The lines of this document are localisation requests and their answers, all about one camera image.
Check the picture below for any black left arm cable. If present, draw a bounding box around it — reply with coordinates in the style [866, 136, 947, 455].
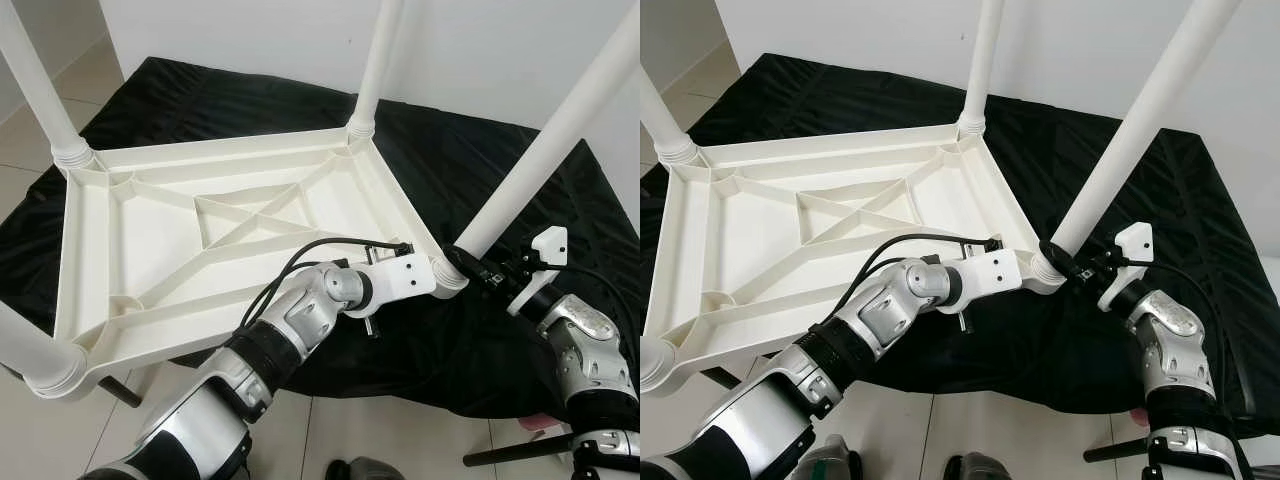
[240, 237, 416, 331]
[835, 233, 1003, 321]

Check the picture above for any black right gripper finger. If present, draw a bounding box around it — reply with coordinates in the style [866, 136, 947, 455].
[443, 245, 493, 288]
[1037, 240, 1083, 283]

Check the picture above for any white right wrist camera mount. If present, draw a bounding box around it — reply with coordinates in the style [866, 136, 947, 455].
[507, 227, 569, 316]
[1097, 222, 1154, 313]

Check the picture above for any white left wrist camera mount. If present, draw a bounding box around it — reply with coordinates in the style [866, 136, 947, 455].
[945, 247, 1023, 301]
[360, 250, 438, 306]

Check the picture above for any white plastic children table top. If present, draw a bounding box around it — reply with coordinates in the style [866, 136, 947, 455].
[640, 122, 1069, 396]
[25, 125, 471, 401]

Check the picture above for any black cloth table cover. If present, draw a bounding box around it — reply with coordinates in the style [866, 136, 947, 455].
[0, 57, 641, 421]
[640, 52, 1280, 416]

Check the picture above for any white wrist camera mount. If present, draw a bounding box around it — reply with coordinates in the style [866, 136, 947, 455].
[945, 247, 1023, 301]
[360, 250, 438, 306]
[507, 227, 569, 316]
[1097, 222, 1154, 313]

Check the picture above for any grey left robot leg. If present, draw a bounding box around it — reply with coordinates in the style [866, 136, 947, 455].
[795, 435, 861, 480]

